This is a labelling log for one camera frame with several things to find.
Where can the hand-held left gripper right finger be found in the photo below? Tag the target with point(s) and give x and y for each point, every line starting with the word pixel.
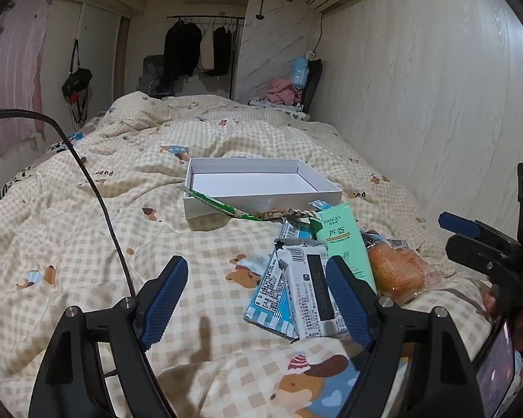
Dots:
pixel 348 300

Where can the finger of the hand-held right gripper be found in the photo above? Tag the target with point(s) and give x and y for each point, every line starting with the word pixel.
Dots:
pixel 470 250
pixel 460 223

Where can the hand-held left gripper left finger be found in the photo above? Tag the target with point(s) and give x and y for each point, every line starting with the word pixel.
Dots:
pixel 165 300

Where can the white packet with black stripe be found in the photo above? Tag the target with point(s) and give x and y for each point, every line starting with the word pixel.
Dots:
pixel 296 278

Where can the green cosmetic tube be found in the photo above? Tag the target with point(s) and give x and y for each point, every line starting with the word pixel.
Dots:
pixel 344 244

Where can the packaged orange bun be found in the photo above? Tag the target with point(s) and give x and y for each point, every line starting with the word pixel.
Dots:
pixel 396 270

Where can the blue striped candy packet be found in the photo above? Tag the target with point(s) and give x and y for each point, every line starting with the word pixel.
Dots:
pixel 296 233
pixel 266 287

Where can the green stick snack packet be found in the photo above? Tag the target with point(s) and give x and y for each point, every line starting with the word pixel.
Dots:
pixel 218 203

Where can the brown snack bar packet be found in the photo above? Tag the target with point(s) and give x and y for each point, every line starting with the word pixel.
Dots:
pixel 272 215

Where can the white cardboard box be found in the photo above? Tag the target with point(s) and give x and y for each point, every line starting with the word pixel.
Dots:
pixel 244 183

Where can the dark glossy flat object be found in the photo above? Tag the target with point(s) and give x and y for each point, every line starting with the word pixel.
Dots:
pixel 499 361

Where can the checked printed blanket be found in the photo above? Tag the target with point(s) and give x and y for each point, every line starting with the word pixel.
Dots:
pixel 244 139

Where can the black headboard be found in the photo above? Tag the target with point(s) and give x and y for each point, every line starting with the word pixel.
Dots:
pixel 313 82

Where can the heart print pillow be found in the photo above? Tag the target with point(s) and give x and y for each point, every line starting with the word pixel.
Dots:
pixel 279 109

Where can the pink crumpled clothes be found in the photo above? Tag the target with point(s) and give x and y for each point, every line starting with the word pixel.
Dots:
pixel 283 91

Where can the blue tissue pack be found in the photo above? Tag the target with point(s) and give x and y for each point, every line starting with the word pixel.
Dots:
pixel 300 72

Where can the black hanging bag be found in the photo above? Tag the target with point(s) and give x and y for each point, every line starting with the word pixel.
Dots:
pixel 76 82

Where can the black hanging garment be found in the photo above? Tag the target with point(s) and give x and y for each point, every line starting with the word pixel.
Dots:
pixel 223 50
pixel 181 48

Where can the white sliding wardrobe door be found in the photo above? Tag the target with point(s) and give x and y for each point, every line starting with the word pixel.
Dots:
pixel 96 52

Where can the pink curtain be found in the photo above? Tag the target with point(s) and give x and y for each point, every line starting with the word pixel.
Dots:
pixel 13 74

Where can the black clothes rack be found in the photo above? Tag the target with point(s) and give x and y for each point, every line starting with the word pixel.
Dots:
pixel 209 17

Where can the black wall bracket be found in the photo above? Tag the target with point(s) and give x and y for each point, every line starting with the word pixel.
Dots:
pixel 261 8

